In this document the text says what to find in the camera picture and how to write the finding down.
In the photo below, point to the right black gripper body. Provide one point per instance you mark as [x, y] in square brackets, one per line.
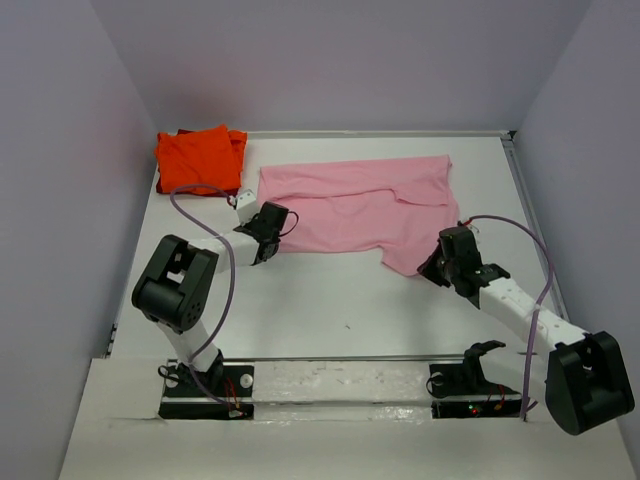
[437, 268]

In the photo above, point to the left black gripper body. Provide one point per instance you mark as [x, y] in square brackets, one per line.
[273, 241]

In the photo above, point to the pink t shirt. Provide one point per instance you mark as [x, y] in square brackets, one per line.
[398, 206]

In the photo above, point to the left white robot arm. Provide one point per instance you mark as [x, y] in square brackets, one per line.
[173, 289]

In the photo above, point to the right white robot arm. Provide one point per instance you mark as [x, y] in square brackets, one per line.
[580, 377]

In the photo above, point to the folded orange t shirt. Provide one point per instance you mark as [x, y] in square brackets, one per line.
[200, 162]

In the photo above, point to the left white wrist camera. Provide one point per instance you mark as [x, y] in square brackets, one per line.
[245, 205]

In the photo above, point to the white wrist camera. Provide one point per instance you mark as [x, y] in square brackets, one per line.
[472, 228]
[245, 205]

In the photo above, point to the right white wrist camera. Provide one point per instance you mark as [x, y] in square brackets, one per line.
[472, 228]

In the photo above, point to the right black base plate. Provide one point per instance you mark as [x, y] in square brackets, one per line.
[475, 395]

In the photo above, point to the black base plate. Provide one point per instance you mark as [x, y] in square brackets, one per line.
[231, 399]
[475, 395]

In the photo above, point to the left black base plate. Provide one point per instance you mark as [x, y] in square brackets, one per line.
[231, 399]

